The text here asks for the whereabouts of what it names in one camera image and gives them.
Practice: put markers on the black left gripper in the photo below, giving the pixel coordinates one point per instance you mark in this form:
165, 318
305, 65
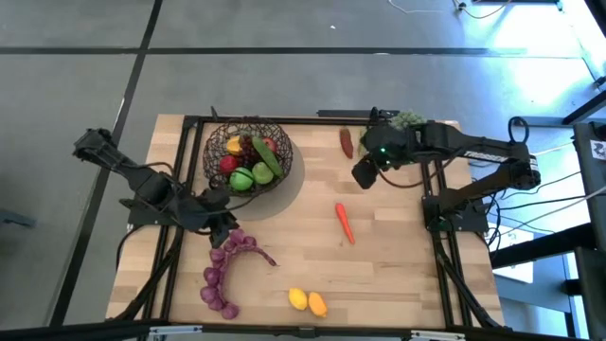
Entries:
210, 208

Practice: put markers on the black rear mount bar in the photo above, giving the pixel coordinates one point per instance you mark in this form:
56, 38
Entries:
345, 113

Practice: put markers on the purple onion braid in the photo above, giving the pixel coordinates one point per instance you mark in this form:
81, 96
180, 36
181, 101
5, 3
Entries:
211, 274

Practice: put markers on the silver aluminium bracket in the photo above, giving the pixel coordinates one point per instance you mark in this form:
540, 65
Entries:
438, 336
175, 330

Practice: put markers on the black diagonal support bar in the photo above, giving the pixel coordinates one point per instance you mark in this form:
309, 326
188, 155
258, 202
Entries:
544, 245

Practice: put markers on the grey cabinet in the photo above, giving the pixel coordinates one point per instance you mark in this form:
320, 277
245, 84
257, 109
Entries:
594, 199

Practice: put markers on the white floor sheet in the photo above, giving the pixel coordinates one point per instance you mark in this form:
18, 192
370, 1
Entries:
518, 274

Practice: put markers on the black aluminium table frame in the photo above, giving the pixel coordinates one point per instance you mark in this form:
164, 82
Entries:
71, 332

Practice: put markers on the dark red chili pepper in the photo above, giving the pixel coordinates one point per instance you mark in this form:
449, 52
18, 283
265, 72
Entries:
346, 142

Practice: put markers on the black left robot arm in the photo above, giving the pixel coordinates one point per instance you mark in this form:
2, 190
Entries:
142, 182

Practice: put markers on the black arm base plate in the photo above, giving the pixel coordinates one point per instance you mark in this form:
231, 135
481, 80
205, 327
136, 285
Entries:
137, 219
473, 222

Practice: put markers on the light green pear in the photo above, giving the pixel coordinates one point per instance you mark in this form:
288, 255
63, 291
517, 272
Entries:
262, 174

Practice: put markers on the white marker label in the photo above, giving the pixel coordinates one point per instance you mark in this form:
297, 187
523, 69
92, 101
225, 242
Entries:
599, 149

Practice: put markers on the dark red grape bunch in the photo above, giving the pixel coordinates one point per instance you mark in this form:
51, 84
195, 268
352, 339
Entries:
247, 149

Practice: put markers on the green chili pepper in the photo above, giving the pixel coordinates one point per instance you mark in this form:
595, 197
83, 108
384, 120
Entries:
361, 147

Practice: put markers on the black floor beam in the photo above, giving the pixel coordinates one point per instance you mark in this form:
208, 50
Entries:
540, 121

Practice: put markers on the orange carrot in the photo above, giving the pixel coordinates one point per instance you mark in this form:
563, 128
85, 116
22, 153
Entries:
344, 220

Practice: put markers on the green cucumber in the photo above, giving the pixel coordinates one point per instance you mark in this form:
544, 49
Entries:
267, 156

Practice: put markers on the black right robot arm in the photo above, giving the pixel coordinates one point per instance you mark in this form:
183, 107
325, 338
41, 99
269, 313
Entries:
483, 151

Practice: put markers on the yellow lemon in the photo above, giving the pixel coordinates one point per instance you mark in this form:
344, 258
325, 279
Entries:
298, 299

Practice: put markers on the grey round mat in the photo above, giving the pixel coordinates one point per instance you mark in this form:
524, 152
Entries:
284, 199

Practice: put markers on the green apple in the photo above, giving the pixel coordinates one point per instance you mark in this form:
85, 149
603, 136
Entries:
241, 180

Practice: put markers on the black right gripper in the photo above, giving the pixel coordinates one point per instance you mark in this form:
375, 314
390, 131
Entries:
393, 142

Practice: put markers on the black table-level camera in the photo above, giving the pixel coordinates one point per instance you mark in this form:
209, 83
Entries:
307, 332

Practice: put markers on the yellow orange mango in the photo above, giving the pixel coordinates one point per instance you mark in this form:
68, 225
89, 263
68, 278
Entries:
234, 146

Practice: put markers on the grey chair foot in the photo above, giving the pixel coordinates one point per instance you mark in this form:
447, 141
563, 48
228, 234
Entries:
14, 219

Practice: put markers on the orange lemon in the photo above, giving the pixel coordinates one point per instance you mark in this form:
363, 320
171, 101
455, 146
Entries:
317, 304

